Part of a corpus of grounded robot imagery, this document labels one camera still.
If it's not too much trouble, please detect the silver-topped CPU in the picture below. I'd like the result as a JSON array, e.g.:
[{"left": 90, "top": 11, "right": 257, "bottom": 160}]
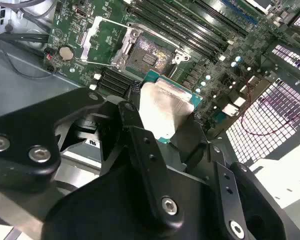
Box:
[{"left": 137, "top": 69, "right": 204, "bottom": 145}]

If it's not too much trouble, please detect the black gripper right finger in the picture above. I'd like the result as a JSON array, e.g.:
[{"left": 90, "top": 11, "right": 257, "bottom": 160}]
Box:
[{"left": 169, "top": 117, "right": 300, "bottom": 240}]

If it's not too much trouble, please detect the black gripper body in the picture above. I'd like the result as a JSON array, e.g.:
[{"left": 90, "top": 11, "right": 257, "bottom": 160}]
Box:
[{"left": 41, "top": 149, "right": 231, "bottom": 240}]

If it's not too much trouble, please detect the metal socket cover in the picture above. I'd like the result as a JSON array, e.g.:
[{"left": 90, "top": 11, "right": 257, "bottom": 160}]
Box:
[{"left": 79, "top": 15, "right": 141, "bottom": 72}]

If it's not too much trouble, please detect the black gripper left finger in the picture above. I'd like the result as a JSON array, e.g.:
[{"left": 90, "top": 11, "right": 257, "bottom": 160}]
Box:
[{"left": 0, "top": 87, "right": 185, "bottom": 231}]

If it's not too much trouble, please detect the wire locking lever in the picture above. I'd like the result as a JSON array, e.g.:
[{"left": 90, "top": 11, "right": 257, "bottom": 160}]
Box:
[{"left": 126, "top": 21, "right": 185, "bottom": 52}]

